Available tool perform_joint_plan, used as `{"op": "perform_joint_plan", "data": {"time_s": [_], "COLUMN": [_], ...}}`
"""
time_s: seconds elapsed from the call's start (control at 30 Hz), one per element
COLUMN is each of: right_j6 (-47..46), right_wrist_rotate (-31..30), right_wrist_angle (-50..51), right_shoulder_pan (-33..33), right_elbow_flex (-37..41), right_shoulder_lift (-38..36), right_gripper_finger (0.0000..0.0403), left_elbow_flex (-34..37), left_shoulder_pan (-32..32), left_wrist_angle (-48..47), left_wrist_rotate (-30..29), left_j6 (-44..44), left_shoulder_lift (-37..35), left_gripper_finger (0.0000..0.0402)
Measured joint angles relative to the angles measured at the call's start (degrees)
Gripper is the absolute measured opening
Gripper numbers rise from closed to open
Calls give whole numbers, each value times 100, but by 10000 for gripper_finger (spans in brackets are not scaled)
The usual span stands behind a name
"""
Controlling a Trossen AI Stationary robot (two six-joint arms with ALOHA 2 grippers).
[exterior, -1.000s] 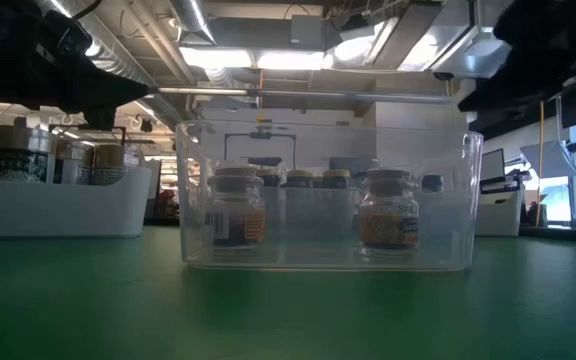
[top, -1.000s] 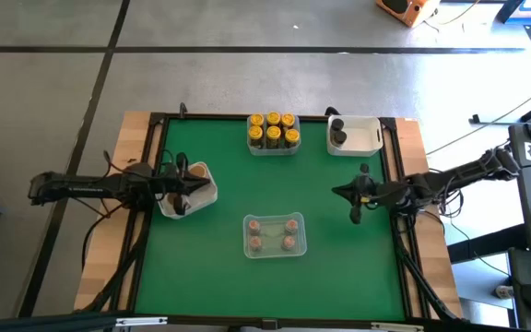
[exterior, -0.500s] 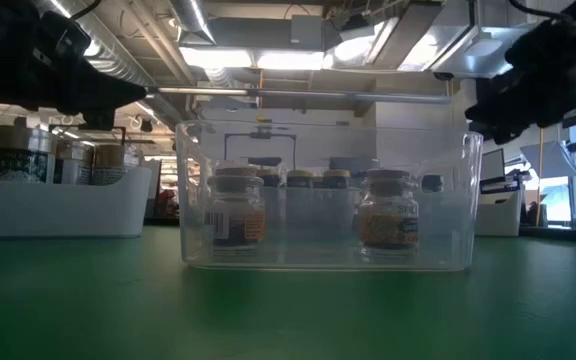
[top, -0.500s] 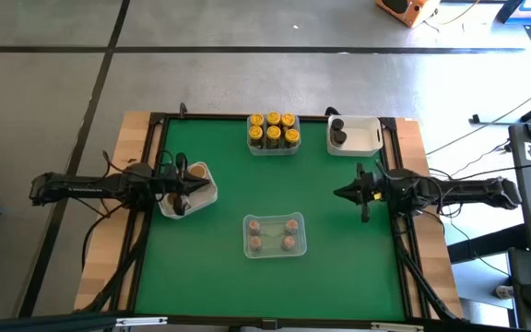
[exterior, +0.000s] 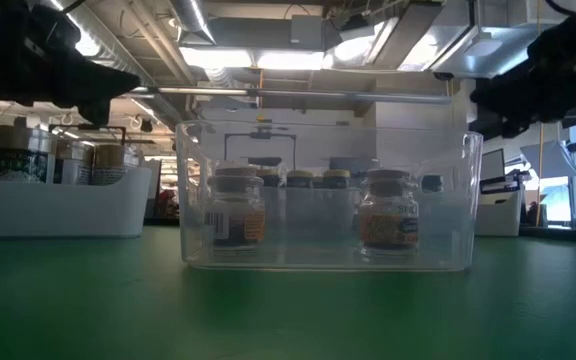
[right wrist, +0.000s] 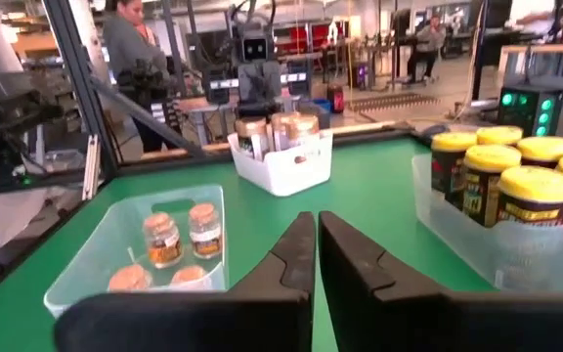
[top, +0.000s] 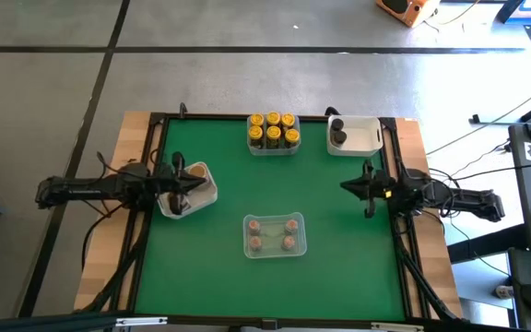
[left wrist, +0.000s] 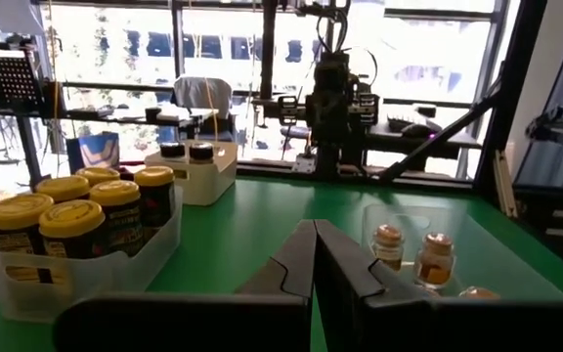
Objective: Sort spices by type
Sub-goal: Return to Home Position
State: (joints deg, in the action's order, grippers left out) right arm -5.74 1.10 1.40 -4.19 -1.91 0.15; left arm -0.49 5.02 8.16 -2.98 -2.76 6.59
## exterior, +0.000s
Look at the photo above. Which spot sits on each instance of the long grey ceiling pipe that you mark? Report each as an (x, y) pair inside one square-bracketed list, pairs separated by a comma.
[(318, 94)]

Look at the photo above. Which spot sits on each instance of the black metal rack frame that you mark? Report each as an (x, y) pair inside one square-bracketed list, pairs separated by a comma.
[(89, 127)]

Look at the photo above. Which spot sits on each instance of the white storage box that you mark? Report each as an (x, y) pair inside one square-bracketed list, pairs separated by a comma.
[(500, 215)]

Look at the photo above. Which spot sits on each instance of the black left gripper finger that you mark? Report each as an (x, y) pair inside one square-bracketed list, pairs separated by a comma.
[(103, 82), (95, 112)]

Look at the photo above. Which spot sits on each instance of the computer monitor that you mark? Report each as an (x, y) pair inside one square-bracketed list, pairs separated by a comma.
[(493, 165)]

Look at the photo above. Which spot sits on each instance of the yellow-lid dark spice jar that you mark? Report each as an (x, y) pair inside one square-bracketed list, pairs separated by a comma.
[(269, 177), (336, 178), (299, 178)]

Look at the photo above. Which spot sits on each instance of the copper-lid glass spice jar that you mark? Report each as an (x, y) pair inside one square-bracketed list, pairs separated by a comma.
[(389, 225), (235, 220)]

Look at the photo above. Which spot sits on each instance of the clear plastic bin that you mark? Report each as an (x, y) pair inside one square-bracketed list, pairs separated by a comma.
[(318, 262)]

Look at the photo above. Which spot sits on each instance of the silver ventilation duct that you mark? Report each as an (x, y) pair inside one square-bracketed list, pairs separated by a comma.
[(193, 20)]

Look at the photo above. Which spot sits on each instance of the green table mat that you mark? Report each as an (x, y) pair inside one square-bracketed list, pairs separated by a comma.
[(288, 320)]

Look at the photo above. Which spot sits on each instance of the white plastic bin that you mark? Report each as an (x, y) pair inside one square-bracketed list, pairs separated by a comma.
[(58, 210)]

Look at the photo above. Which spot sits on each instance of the black metal gantry frame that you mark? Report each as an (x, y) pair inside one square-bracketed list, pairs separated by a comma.
[(261, 135)]

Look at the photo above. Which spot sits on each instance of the white angled panel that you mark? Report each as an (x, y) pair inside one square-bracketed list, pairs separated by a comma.
[(550, 160)]

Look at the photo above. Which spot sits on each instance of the frosted translucent plastic bin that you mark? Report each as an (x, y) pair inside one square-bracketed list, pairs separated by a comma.
[(313, 215)]

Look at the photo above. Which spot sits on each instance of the ceiling light panel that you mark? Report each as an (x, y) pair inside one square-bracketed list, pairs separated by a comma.
[(248, 59)]

